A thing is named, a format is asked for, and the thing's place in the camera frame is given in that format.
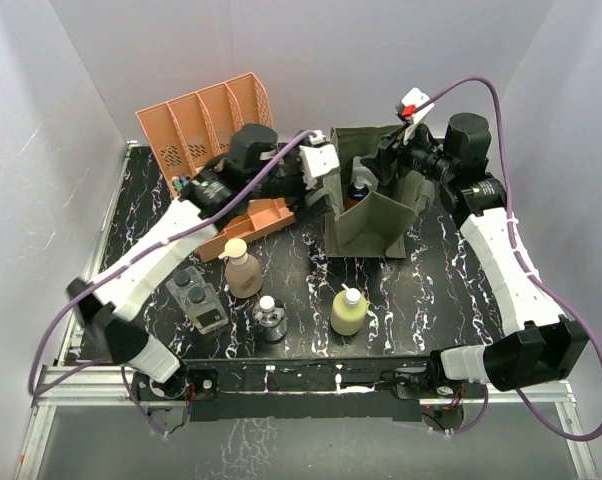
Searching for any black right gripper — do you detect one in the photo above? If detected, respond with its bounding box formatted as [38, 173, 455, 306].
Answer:
[360, 118, 456, 185]

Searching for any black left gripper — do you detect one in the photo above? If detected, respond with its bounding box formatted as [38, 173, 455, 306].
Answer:
[246, 134, 333, 224]

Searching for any orange blue pump bottle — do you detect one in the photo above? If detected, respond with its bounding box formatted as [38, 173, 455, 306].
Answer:
[345, 179, 369, 209]

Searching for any green canvas bag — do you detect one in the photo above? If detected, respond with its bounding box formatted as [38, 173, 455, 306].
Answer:
[323, 125, 435, 258]

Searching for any brown pump bottle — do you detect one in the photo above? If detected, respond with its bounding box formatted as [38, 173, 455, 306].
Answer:
[218, 238, 263, 299]

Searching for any yellow round pump bottle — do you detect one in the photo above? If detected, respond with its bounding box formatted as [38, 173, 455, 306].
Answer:
[330, 284, 368, 336]

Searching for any small silver cap bottle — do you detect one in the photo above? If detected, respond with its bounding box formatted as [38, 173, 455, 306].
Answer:
[252, 295, 287, 343]

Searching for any clear twin bottle pack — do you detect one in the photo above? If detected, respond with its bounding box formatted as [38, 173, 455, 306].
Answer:
[166, 266, 229, 335]

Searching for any white rectangular bottle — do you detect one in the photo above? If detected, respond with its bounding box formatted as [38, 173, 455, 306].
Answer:
[351, 156, 379, 191]

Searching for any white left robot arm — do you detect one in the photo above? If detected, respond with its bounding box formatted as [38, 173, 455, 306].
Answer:
[67, 123, 333, 399]

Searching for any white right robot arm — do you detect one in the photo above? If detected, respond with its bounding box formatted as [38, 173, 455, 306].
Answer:
[362, 113, 588, 397]

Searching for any small vials set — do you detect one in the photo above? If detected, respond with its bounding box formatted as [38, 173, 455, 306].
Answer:
[172, 174, 191, 197]

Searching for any orange plastic file organizer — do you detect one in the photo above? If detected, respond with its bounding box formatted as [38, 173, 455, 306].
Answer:
[136, 72, 295, 262]

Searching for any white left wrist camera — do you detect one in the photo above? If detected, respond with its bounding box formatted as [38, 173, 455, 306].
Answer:
[299, 130, 340, 190]

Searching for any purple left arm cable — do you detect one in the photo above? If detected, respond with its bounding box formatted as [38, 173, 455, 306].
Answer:
[28, 129, 325, 441]

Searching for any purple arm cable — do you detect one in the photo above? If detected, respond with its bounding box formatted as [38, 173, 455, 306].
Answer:
[28, 129, 325, 441]
[415, 75, 602, 442]

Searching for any black front mounting rail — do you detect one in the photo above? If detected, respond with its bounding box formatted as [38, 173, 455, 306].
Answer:
[145, 347, 482, 424]

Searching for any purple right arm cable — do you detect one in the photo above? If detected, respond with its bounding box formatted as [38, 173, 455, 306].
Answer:
[415, 75, 602, 442]

